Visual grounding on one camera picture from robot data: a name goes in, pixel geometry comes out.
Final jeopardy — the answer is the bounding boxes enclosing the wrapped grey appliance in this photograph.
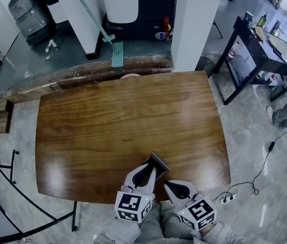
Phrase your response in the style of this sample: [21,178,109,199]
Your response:
[8,0,57,46]

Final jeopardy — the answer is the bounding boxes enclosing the person's right forearm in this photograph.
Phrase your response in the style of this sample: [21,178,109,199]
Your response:
[191,221,244,244]

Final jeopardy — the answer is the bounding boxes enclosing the white cabinet unit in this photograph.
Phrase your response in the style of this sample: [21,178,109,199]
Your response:
[40,0,71,24]

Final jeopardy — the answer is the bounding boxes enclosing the worn wooden step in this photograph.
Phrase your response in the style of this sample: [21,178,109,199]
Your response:
[5,55,174,104]

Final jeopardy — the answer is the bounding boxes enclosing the white power strip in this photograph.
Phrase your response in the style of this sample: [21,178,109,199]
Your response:
[219,193,237,204]

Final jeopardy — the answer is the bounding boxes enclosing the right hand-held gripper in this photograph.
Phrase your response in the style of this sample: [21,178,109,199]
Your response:
[163,179,217,232]

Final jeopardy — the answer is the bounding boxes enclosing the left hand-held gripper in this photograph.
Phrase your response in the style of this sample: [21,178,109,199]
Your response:
[114,162,157,224]

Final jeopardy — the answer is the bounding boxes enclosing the person's left forearm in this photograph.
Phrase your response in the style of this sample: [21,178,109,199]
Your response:
[94,219,142,244]

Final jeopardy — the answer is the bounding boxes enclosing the black power adapter cable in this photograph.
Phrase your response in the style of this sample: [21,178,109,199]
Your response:
[252,120,287,196]

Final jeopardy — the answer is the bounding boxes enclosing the person's grey trousers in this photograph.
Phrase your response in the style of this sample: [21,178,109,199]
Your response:
[137,200,198,244]

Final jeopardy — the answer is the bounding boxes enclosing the white mug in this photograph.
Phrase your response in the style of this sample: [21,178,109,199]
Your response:
[243,11,256,28]

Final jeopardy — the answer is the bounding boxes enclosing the black metal frame rack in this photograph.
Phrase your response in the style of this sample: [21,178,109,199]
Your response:
[0,133,79,241]

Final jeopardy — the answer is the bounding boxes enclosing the mop with teal head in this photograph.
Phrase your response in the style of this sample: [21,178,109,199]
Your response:
[68,0,126,69]

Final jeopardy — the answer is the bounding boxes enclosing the metal tumbler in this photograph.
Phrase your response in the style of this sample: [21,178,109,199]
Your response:
[270,20,282,34]

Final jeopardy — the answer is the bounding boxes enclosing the small black box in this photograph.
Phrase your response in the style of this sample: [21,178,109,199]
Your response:
[146,151,172,183]

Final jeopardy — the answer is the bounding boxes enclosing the green bottle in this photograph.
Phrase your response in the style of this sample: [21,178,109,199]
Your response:
[257,11,269,28]

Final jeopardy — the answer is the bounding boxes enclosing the black and white machine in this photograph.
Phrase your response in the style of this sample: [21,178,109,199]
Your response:
[99,0,179,41]

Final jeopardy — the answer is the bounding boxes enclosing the pink waste bin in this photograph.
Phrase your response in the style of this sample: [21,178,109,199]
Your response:
[120,73,141,80]

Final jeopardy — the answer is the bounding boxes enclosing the black side table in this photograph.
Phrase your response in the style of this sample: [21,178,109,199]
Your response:
[213,16,287,106]

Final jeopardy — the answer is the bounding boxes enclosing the black mesh waste bin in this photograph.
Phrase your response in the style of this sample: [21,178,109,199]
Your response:
[195,55,219,79]

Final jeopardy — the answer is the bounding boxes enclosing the clear water bottle red label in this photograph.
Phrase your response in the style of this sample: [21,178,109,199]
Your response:
[228,40,241,59]

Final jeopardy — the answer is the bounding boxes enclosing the black table leg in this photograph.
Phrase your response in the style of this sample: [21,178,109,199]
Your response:
[72,200,79,232]

